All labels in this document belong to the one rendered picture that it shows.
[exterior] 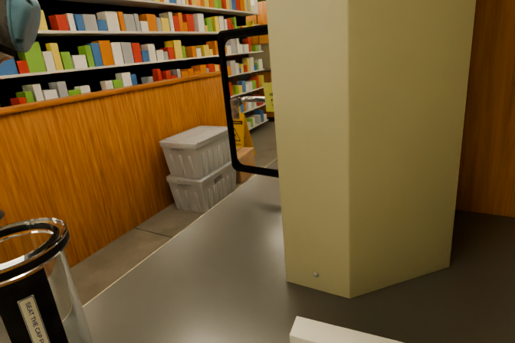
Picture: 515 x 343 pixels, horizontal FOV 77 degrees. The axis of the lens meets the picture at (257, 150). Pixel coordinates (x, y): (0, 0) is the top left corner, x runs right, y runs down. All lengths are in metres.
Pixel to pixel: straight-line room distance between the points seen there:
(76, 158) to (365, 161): 2.27
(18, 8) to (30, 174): 1.72
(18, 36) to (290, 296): 0.70
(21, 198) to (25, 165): 0.20
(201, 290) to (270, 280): 0.12
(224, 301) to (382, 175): 0.33
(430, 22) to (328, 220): 0.31
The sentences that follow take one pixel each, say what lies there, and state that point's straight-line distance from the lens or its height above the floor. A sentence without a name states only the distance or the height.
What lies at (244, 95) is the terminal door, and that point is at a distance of 0.89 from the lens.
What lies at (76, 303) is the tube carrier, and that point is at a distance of 0.45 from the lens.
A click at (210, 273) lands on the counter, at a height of 0.94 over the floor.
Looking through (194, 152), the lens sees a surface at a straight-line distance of 2.72.
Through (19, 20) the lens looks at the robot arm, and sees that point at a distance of 0.81.
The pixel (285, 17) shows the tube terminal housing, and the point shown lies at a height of 1.37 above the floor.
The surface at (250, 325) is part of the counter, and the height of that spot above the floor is 0.94.
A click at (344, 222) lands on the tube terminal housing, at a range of 0.51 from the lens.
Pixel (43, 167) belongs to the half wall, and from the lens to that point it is 2.47.
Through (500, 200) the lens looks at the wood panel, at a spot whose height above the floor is 0.98.
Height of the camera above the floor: 1.33
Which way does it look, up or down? 17 degrees down
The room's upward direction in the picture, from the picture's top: 5 degrees counter-clockwise
